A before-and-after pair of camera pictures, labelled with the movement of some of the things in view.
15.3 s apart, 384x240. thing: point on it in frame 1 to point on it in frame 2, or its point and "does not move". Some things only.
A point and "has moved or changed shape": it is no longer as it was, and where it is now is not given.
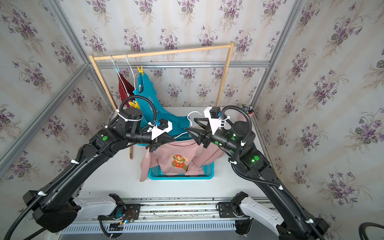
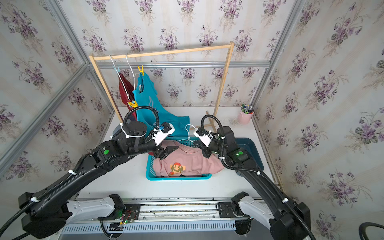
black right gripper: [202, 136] to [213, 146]
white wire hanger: [190, 122] to [188, 134]
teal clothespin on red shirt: [118, 69] does not move
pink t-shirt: [183, 157] has moved or changed shape
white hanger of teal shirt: [131, 68] does not move
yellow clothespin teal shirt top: [142, 69] does not move
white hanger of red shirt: [120, 77] does not move
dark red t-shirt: [126, 89] does not move
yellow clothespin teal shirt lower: [135, 105] does not move
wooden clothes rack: [229, 51] does not move
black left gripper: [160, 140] to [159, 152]
